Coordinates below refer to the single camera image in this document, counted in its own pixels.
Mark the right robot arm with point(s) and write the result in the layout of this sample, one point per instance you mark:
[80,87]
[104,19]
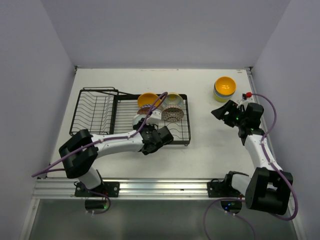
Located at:
[267,190]

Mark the blue glossy bowl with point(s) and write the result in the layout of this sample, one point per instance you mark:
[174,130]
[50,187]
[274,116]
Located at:
[224,90]

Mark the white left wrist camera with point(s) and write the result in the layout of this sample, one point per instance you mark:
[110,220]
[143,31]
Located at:
[154,118]

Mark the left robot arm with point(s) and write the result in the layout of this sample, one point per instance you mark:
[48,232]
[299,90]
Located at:
[79,152]

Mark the smooth yellow bowl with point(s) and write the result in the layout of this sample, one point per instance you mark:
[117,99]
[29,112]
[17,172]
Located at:
[226,80]

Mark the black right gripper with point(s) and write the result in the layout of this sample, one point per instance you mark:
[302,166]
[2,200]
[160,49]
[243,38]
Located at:
[220,112]

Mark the pale teal textured bowl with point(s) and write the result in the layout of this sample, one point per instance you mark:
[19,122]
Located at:
[137,118]

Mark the aluminium mounting rail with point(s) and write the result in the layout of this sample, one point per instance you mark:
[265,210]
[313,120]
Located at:
[128,188]

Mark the lime green bowl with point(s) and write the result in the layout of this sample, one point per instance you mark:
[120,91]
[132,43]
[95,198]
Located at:
[221,98]

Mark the yellow teal patterned bowl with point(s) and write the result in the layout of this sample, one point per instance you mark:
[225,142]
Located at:
[172,98]

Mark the black wire dish rack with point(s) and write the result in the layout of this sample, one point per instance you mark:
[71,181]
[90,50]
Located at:
[108,111]

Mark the brown diamond patterned bowl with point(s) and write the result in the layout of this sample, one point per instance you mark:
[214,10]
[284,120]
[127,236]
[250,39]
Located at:
[172,114]

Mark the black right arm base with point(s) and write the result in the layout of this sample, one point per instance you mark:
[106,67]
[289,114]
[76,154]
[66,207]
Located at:
[234,185]

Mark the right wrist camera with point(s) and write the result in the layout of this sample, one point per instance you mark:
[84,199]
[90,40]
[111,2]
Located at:
[245,97]

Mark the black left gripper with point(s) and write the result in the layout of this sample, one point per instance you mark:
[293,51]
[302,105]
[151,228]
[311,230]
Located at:
[152,126]

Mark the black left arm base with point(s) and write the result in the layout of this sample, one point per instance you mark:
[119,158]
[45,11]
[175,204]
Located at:
[97,200]

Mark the blue zigzag patterned bowl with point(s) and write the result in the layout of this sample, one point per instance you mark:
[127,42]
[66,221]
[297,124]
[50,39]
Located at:
[145,109]

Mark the yellow ribbed bowl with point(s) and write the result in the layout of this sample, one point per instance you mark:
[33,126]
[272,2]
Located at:
[148,98]

